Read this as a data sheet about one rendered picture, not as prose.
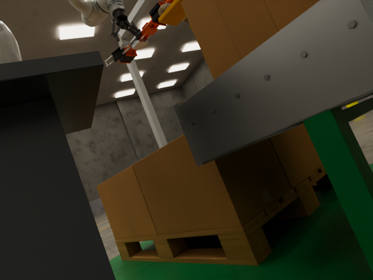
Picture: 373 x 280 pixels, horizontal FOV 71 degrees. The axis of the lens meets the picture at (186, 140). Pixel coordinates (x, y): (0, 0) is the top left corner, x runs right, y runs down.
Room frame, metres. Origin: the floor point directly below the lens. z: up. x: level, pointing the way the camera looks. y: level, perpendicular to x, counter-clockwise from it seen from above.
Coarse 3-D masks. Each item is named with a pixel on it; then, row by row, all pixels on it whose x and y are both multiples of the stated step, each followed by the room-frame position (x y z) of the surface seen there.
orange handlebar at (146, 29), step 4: (168, 0) 1.07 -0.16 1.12; (172, 0) 1.06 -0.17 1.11; (144, 24) 1.20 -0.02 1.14; (148, 24) 1.18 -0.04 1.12; (152, 24) 1.18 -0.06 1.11; (156, 24) 1.20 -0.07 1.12; (144, 28) 1.21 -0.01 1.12; (148, 28) 1.19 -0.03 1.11; (152, 28) 1.21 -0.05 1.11; (156, 28) 1.22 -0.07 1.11; (144, 32) 1.21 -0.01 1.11; (148, 32) 1.23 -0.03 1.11; (152, 32) 1.24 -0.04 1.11; (144, 36) 1.27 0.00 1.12; (148, 36) 1.27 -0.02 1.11; (128, 52) 1.35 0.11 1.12; (132, 52) 1.37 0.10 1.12
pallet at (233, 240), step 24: (288, 192) 1.21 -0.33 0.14; (312, 192) 1.33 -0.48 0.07; (264, 216) 1.06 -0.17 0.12; (288, 216) 1.33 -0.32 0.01; (120, 240) 1.79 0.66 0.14; (144, 240) 1.54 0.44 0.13; (168, 240) 1.37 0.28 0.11; (240, 240) 0.99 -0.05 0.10; (264, 240) 1.02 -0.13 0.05; (240, 264) 1.03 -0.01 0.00
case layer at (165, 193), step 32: (160, 160) 1.21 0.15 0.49; (192, 160) 1.06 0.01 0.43; (224, 160) 1.00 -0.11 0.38; (256, 160) 1.13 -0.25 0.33; (288, 160) 1.28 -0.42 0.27; (320, 160) 1.49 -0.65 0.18; (128, 192) 1.53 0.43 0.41; (160, 192) 1.29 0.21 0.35; (192, 192) 1.12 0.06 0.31; (224, 192) 0.98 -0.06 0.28; (256, 192) 1.07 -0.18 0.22; (128, 224) 1.65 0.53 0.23; (160, 224) 1.37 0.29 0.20; (192, 224) 1.18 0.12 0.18; (224, 224) 1.03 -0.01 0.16
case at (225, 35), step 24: (192, 0) 0.82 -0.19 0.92; (216, 0) 0.76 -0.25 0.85; (240, 0) 0.70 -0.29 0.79; (264, 0) 0.66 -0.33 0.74; (288, 0) 0.62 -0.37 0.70; (312, 0) 0.58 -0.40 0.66; (192, 24) 0.85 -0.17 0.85; (216, 24) 0.78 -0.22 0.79; (240, 24) 0.73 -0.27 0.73; (264, 24) 0.68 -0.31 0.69; (216, 48) 0.81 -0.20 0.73; (240, 48) 0.75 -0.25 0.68; (216, 72) 0.84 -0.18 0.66
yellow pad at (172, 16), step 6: (174, 0) 0.91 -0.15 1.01; (180, 0) 0.90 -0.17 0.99; (174, 6) 0.92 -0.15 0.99; (180, 6) 0.94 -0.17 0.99; (168, 12) 0.95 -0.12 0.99; (174, 12) 0.96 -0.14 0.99; (180, 12) 0.97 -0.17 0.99; (162, 18) 0.97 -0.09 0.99; (168, 18) 0.98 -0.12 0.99; (174, 18) 1.00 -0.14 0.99; (180, 18) 1.02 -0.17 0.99; (174, 24) 1.04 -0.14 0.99
